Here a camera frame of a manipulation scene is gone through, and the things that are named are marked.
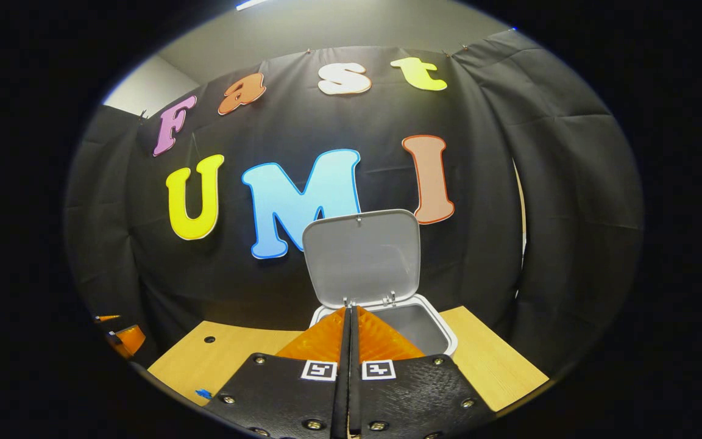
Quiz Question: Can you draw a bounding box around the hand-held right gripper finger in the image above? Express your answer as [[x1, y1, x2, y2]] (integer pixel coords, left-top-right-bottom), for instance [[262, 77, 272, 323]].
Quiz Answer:
[[204, 307, 352, 439], [352, 307, 497, 439]]

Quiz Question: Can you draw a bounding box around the wooden desktop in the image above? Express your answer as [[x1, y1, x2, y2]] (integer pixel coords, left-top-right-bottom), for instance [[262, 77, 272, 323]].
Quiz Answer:
[[147, 306, 550, 412]]

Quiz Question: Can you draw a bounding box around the white desktop garbage bin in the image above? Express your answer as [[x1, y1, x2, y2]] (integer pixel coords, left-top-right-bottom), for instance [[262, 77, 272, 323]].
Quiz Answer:
[[301, 209, 458, 357]]

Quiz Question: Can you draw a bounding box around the black backdrop cloth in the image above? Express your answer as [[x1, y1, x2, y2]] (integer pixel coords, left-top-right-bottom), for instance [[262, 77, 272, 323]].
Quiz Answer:
[[63, 27, 644, 379]]

